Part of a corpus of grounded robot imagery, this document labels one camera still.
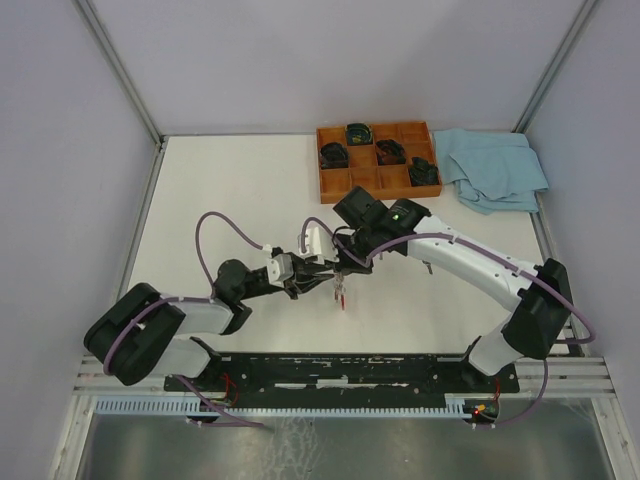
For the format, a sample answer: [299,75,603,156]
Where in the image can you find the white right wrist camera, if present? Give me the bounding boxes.
[299,226,338,265]

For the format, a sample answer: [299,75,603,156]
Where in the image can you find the aluminium frame post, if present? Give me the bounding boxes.
[512,0,601,134]
[72,0,164,145]

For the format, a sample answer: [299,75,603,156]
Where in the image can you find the wooden compartment tray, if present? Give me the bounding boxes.
[316,121,442,204]

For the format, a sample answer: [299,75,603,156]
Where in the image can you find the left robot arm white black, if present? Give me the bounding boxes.
[83,252,337,390]

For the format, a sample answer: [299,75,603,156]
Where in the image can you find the light blue cable duct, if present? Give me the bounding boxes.
[92,392,476,417]

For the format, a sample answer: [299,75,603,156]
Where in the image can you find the aluminium frame post right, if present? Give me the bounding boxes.
[512,0,601,134]

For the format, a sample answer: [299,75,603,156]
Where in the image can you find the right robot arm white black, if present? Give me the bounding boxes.
[333,187,573,391]

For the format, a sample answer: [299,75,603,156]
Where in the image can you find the dark rolled cloth orange pattern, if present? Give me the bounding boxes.
[375,139,406,166]

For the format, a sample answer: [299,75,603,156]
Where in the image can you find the dark rolled cloth green pattern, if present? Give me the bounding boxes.
[408,157,440,187]

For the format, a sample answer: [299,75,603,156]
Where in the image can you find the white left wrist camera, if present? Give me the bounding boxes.
[266,249,294,288]

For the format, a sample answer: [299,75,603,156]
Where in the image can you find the light blue cloth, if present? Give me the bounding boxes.
[432,128,549,215]

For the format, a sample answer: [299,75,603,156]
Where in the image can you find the dark rolled cloth yellow pattern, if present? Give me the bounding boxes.
[345,122,374,146]

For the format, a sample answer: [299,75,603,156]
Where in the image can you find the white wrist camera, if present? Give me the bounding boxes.
[266,249,294,288]
[299,226,338,265]

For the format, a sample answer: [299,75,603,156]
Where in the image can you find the metal key organizer red handle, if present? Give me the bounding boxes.
[333,272,346,311]

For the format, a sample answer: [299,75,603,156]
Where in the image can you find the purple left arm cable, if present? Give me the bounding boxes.
[102,211,276,376]

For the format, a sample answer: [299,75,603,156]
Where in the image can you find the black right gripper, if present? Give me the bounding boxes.
[322,226,379,275]

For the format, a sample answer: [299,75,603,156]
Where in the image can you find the aluminium frame post left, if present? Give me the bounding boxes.
[72,0,164,145]

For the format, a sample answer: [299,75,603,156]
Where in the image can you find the dark rolled cloth grey pattern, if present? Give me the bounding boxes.
[319,142,349,170]

